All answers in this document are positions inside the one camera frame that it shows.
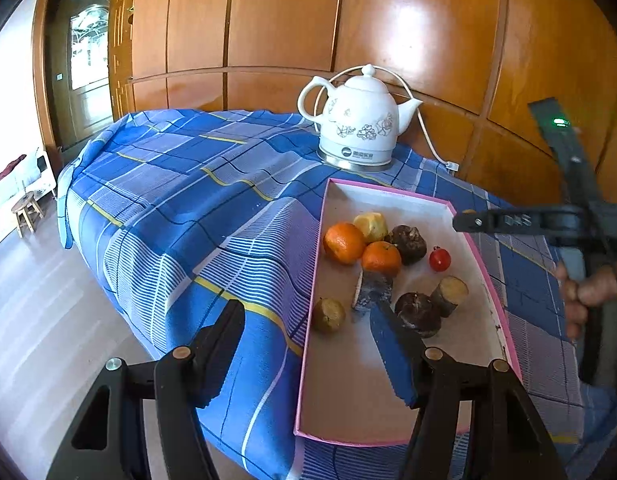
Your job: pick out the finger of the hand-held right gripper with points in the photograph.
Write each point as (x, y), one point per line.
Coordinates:
(518, 221)

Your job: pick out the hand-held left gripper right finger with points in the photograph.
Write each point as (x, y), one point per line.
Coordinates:
(391, 355)

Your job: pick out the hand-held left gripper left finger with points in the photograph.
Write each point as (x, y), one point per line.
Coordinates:
(226, 350)

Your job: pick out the pink cardboard box tray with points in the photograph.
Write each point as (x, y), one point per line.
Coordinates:
(353, 385)

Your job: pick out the dark brown water chestnut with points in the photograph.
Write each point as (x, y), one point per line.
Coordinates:
(418, 314)
(407, 244)

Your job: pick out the dark purple sugarcane piece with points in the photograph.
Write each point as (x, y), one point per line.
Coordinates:
(371, 290)

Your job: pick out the tan longan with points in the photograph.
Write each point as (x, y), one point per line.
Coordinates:
(328, 315)

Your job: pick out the red cherry tomato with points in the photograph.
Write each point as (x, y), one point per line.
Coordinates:
(439, 258)

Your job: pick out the orange mandarin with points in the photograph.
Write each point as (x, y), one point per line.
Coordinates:
(344, 243)
(382, 259)

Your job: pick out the yellow peeled chunk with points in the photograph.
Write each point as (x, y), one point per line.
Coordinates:
(371, 226)

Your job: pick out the person's right hand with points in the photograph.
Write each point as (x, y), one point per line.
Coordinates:
(598, 290)

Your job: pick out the white power plug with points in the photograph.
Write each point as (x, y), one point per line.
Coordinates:
(451, 164)

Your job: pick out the blue plaid tablecloth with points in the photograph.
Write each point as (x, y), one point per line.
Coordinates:
(188, 185)

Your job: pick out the white ceramic electric kettle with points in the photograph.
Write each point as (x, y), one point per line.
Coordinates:
(358, 125)

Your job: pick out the small wooden stool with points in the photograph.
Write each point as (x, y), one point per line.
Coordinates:
(27, 205)

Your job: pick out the white bench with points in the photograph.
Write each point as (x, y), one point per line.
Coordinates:
(41, 175)

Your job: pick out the red cloth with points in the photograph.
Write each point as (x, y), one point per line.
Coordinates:
(9, 166)

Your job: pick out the wooden wardrobe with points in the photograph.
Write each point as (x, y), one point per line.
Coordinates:
(288, 10)

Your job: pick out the wooden door with glass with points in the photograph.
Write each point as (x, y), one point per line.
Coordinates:
(86, 60)

